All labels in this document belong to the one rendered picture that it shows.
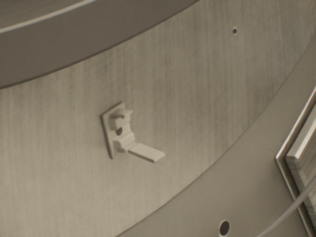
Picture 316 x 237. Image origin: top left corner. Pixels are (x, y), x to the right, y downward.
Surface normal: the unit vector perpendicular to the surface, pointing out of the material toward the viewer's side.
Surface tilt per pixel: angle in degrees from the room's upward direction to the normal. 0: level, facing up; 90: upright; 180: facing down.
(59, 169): 90
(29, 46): 90
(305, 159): 90
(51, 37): 90
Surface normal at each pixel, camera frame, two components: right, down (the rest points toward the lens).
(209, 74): 0.76, 0.08
